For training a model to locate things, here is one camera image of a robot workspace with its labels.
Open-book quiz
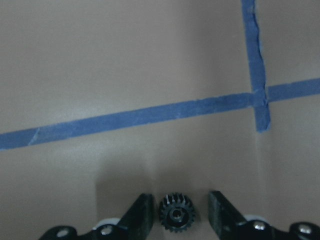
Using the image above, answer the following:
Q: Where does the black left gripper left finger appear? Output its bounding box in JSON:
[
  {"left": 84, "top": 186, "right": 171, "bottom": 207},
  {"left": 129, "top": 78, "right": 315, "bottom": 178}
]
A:
[{"left": 117, "top": 193, "right": 154, "bottom": 240}]

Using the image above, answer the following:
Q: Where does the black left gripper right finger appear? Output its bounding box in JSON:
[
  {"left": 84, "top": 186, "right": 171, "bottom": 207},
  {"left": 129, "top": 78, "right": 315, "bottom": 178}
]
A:
[{"left": 208, "top": 190, "right": 247, "bottom": 240}]

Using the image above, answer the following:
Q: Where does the small black bearing gear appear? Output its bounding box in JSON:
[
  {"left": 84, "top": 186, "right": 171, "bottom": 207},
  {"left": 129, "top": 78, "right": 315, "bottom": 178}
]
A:
[{"left": 158, "top": 192, "right": 196, "bottom": 233}]

